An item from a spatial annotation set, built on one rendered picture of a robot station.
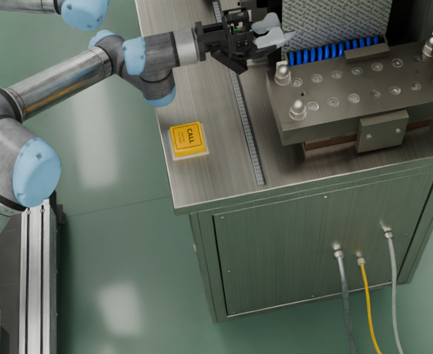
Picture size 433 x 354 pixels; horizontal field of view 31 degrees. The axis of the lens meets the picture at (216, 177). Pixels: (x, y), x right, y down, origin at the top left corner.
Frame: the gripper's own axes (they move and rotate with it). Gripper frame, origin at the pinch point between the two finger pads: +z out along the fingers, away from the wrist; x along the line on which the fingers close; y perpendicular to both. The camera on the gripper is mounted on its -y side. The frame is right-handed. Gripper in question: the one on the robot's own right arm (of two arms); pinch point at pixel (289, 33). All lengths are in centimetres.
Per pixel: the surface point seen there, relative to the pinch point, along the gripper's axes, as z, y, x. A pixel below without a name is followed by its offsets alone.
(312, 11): 4.6, 6.0, -0.3
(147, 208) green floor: -43, -109, 23
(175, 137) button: -28.2, -16.6, -9.5
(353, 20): 14.0, 0.5, -0.2
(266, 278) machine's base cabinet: -11, -72, -26
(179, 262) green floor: -35, -109, 1
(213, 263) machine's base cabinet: -25, -53, -26
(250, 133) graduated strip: -11.3, -19.0, -10.8
